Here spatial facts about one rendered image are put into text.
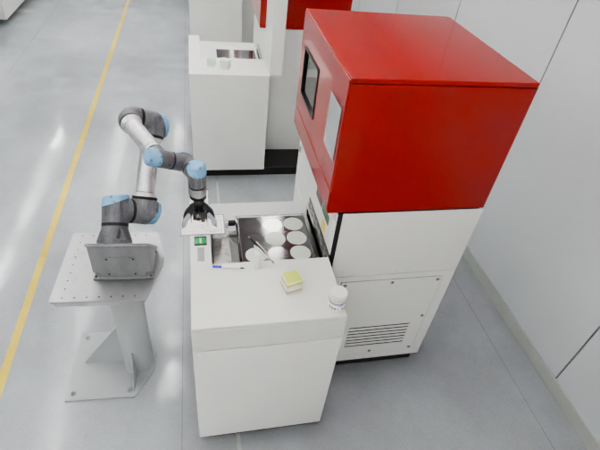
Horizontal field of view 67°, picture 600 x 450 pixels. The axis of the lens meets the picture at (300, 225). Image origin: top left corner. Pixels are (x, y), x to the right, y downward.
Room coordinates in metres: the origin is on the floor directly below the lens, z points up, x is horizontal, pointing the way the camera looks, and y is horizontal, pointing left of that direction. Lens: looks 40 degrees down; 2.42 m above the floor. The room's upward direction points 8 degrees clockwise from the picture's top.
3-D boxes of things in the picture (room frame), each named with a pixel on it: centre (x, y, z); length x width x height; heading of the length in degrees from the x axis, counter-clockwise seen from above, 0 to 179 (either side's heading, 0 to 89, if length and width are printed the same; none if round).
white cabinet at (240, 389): (1.57, 0.19, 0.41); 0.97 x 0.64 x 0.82; 16
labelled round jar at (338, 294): (1.24, -0.19, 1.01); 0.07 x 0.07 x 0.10
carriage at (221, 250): (1.59, 0.36, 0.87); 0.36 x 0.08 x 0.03; 16
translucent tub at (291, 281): (1.31, 0.00, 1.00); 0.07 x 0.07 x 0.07; 30
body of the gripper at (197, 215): (1.53, 0.45, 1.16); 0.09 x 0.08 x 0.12; 16
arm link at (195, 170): (1.54, 0.45, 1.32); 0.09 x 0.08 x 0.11; 40
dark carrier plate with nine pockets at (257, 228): (1.68, 0.11, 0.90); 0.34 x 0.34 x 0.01; 16
